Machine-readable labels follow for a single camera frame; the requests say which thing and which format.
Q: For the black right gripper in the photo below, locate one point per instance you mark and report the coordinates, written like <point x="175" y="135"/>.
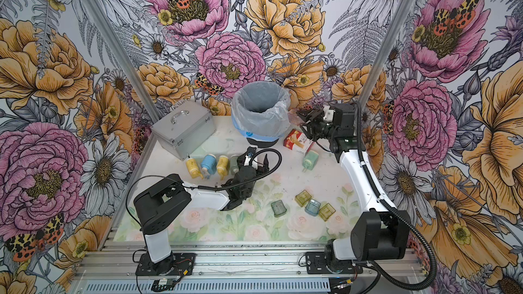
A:
<point x="314" y="115"/>

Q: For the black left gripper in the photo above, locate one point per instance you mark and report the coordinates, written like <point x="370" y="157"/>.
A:
<point x="263" y="170"/>

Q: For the dark green pencil sharpener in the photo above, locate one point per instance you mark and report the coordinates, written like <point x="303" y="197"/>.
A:
<point x="234" y="166"/>

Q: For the yellow pencil sharpener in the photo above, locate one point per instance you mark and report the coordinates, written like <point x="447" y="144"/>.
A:
<point x="193" y="168"/>
<point x="223" y="166"/>

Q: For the mint green pencil sharpener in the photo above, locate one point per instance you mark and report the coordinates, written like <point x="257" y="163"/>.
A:
<point x="310" y="160"/>

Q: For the blue pencil sharpener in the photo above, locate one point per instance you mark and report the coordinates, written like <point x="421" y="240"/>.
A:
<point x="209" y="166"/>

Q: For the grey green shavings tray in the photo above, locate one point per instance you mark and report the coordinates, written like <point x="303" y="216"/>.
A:
<point x="279" y="209"/>

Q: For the yellow transparent shavings tray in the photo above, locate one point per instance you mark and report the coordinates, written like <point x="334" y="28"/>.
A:
<point x="303" y="198"/>

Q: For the blue transparent shavings tray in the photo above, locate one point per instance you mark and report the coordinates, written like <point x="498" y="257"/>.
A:
<point x="313" y="207"/>

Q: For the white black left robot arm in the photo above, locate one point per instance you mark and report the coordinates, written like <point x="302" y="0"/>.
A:
<point x="159" y="205"/>

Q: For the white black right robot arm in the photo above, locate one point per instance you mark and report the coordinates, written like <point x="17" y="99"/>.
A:
<point x="378" y="234"/>

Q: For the red white cardboard box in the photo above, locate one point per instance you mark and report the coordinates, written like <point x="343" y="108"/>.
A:
<point x="297" y="141"/>

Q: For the black bin with plastic liner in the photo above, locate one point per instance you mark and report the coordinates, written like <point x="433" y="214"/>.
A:
<point x="260" y="113"/>

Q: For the floral table mat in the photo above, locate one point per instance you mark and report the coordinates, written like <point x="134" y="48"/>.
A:
<point x="254" y="221"/>

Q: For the silver metal case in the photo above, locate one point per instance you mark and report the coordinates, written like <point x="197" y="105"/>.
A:
<point x="184" y="129"/>

